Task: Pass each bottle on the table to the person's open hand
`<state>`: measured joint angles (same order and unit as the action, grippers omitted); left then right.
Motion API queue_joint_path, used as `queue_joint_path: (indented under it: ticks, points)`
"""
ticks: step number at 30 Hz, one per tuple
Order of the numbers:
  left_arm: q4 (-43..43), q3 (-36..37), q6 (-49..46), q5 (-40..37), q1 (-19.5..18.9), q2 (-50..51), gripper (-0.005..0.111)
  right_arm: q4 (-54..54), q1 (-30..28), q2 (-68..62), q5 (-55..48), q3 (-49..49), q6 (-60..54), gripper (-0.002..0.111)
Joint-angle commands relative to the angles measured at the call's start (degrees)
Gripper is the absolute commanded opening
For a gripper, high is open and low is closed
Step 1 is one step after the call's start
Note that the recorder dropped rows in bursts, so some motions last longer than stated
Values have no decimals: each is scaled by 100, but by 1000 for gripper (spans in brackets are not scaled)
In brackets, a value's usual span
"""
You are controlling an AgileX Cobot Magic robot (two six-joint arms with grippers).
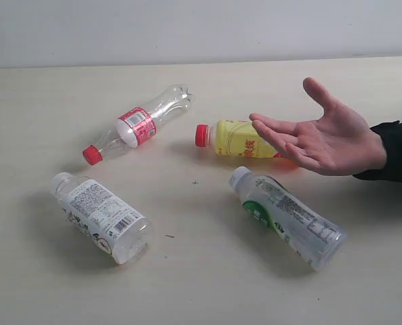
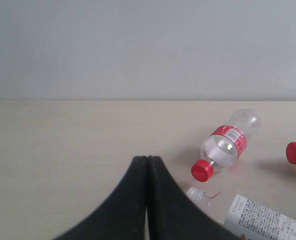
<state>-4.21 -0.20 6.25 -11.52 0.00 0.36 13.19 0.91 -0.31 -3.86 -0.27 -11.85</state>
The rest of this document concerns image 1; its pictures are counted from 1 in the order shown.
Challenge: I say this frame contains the person's open hand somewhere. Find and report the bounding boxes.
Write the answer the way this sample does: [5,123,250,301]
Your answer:
[249,77,387,176]

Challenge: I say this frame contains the clear bottle green label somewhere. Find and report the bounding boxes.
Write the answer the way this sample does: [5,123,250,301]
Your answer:
[229,167,346,271]

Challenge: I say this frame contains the yellow juice bottle red cap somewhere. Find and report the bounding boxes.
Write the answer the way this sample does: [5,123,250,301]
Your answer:
[195,119,298,173]

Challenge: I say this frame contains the clear bottle white text label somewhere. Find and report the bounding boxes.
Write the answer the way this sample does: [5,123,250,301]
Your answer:
[50,172,154,265]

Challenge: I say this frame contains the black-sleeved forearm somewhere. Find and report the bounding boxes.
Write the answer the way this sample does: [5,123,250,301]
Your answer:
[353,121,402,183]

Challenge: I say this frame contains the clear red-label cola bottle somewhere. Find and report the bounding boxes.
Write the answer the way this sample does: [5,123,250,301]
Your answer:
[83,85,194,165]

